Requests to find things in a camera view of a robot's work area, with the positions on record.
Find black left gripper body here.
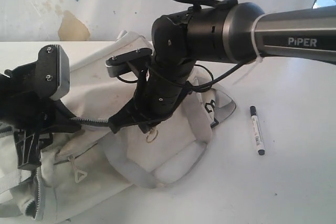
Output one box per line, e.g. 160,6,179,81
1,62,81,134

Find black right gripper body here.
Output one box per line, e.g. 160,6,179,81
123,87,181,128

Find white canvas duffel bag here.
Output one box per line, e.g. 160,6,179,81
1,31,236,221

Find black white marker pen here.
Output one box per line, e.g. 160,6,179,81
250,105,265,156

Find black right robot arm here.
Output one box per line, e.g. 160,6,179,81
106,3,335,133

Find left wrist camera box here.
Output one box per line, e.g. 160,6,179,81
34,44,70,101

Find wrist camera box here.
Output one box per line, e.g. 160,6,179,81
34,44,70,101
105,48,152,78

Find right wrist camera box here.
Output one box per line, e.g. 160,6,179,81
105,48,152,78

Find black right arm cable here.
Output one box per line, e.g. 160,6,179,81
115,0,253,96

